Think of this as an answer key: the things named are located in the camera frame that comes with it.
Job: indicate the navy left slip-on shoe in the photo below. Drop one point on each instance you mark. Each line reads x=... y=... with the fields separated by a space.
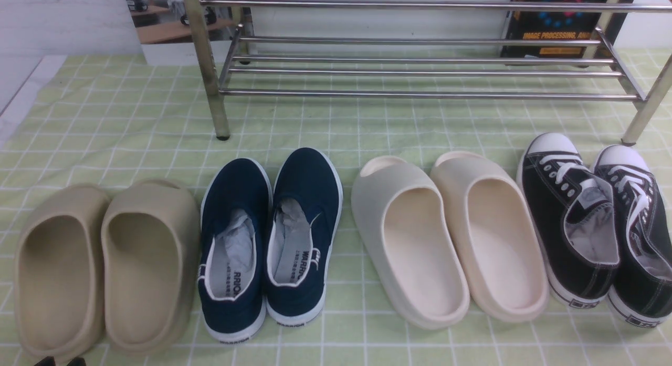
x=233 y=221

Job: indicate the cream right foam slide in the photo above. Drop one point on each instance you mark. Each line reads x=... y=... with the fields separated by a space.
x=492 y=231

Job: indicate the cream foam slide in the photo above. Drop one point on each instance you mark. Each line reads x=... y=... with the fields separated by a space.
x=492 y=231
x=399 y=213

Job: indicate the navy slip-on shoe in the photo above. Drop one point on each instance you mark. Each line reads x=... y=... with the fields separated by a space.
x=233 y=221
x=307 y=201

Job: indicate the black canvas sneaker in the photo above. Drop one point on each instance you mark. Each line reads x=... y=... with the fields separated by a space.
x=574 y=217
x=641 y=291

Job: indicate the office photo board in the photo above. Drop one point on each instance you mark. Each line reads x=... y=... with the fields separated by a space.
x=163 y=30

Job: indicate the tan foam slide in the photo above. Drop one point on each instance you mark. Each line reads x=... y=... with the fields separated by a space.
x=150 y=239
x=58 y=274

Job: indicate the cream left foam slide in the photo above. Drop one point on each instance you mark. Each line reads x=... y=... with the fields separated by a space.
x=399 y=213

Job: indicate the tan left foam slide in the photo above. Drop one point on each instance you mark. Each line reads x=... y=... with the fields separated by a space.
x=58 y=274

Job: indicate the tan right foam slide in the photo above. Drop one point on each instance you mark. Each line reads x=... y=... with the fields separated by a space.
x=150 y=239

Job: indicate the navy right slip-on shoe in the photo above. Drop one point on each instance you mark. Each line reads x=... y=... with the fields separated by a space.
x=307 y=201

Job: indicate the metal shoe rack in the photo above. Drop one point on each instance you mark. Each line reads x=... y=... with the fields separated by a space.
x=600 y=59

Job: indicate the green checkered cloth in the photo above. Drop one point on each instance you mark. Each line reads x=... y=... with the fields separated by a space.
x=113 y=120

